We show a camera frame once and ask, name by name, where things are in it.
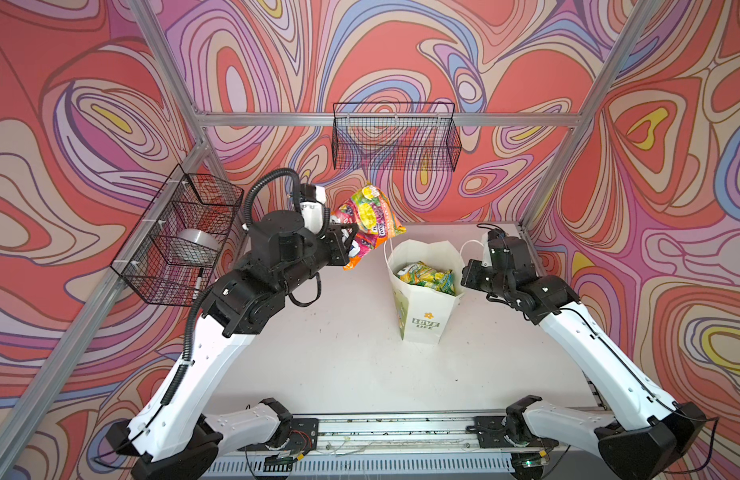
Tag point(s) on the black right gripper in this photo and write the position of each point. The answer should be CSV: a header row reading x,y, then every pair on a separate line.
x,y
469,274

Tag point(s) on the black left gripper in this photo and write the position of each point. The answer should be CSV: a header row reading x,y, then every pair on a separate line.
x,y
335,239

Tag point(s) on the red Fox's candy bag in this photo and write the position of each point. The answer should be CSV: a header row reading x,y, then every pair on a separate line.
x,y
371,210

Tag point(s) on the green snack bag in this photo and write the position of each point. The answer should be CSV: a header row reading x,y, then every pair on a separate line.
x,y
421,274

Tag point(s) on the white paper bag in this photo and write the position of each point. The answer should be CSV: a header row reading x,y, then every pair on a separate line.
x,y
423,314

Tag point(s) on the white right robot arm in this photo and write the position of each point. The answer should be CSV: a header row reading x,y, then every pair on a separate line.
x,y
645,431

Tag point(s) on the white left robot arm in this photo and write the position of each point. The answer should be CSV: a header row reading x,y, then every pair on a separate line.
x,y
292,238

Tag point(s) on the silver tape roll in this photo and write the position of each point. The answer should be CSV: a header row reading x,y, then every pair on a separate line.
x,y
199,237

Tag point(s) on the black wire basket back wall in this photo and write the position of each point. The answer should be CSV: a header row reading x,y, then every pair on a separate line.
x,y
395,136

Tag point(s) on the black wire basket wall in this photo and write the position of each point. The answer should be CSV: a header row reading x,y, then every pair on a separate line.
x,y
155,264
395,136

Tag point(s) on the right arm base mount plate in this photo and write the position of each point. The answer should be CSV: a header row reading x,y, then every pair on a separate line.
x,y
493,432

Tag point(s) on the black wire basket left wall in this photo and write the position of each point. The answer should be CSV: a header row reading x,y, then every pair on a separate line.
x,y
155,264

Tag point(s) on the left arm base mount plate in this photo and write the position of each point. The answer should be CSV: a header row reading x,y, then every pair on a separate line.
x,y
302,437

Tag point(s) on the aluminium frame post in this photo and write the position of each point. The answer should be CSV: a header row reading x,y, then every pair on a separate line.
x,y
624,45

